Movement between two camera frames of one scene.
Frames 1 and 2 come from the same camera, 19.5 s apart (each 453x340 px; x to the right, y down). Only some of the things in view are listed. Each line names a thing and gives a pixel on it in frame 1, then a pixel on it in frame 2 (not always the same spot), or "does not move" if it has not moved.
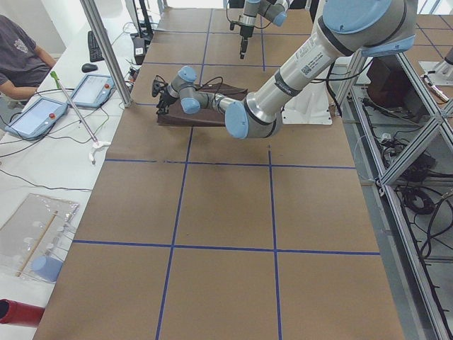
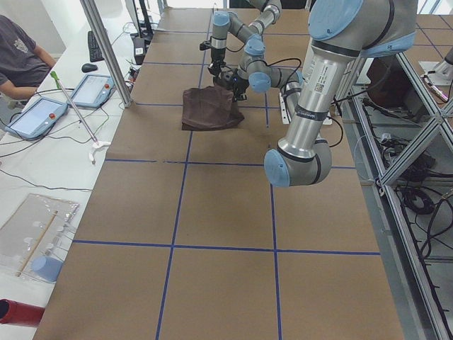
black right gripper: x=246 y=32 -> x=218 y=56
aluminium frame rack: x=398 y=135 does not move
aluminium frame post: x=93 y=20 does not move
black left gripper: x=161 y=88 -> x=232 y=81
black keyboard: x=95 y=54 does not move
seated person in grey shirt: x=23 y=64 does not move
